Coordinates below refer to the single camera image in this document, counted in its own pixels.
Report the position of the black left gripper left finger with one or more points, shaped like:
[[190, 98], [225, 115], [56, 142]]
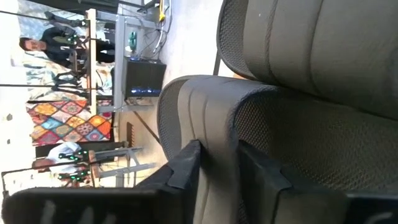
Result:
[[180, 174]]

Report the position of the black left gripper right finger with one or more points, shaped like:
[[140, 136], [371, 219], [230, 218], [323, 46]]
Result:
[[261, 193]]

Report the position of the black computer tower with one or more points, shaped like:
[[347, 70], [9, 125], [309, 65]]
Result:
[[143, 77]]

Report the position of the person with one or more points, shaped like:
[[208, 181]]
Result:
[[62, 149], [29, 45]]

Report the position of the colourful patchwork quilt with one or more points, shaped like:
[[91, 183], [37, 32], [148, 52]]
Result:
[[68, 124]]

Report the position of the green bottle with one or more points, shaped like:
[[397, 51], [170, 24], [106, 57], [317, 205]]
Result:
[[133, 40]]

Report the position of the yellow tool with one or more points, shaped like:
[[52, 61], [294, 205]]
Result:
[[161, 11]]

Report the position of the wooden table grey frame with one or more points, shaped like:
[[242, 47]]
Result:
[[93, 168], [119, 46]]

